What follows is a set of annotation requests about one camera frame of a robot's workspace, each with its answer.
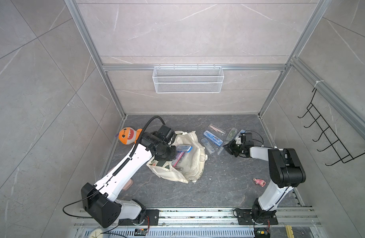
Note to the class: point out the clear green stationery case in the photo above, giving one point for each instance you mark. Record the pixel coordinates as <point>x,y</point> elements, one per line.
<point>232,134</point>

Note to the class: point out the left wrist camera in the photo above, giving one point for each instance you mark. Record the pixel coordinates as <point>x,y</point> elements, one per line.
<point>166,134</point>

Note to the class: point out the blue clear pencil case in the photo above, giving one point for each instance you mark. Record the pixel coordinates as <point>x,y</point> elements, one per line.
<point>213,138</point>

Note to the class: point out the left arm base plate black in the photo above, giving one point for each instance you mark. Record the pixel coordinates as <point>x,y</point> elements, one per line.
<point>145,218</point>

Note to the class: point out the white round clock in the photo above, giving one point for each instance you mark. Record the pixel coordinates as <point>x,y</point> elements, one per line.
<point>97,233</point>

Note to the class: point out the white wire mesh basket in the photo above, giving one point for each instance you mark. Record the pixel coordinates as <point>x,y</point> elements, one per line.
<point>188,79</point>

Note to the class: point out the orange plush fish toy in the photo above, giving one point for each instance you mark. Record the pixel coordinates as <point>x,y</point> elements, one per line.
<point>128,135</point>

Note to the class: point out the clear plastic ruler case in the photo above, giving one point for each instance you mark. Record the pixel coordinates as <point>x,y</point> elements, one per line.
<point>208,145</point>

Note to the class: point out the small blue clear case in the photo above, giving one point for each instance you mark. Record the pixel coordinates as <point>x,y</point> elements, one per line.
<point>183,148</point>

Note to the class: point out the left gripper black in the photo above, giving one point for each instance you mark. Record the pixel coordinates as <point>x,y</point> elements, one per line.
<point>173,149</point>

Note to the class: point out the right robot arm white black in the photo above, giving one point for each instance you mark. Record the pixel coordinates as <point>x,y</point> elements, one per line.
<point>285,169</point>

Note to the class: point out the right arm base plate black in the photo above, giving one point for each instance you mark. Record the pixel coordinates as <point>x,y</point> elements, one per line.
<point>255,217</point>

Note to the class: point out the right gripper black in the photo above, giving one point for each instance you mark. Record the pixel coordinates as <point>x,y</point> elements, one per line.
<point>230,148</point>

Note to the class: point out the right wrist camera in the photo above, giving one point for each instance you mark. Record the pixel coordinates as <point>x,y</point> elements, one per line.
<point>245,139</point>

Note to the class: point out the clear case pink compass set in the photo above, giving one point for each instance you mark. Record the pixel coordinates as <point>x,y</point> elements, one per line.
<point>217,129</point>

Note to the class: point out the blue clear compass case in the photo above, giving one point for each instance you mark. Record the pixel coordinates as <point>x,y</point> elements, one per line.
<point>239,133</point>

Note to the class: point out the pink clear stationery case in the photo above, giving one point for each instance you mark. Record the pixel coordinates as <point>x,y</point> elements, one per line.
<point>178,157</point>

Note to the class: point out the cream canvas tote bag leaves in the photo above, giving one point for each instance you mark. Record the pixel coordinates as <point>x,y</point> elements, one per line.
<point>189,168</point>

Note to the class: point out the small pink toy figure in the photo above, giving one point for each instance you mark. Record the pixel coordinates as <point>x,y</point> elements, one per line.
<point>259,182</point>

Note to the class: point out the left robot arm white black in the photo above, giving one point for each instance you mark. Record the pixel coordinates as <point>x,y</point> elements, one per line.
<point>100,199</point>

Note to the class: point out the black wire hook rack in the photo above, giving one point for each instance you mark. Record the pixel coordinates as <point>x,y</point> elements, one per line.
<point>328,134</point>

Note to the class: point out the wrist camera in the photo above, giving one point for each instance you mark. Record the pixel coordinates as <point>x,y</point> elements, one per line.
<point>166,134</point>
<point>245,139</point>

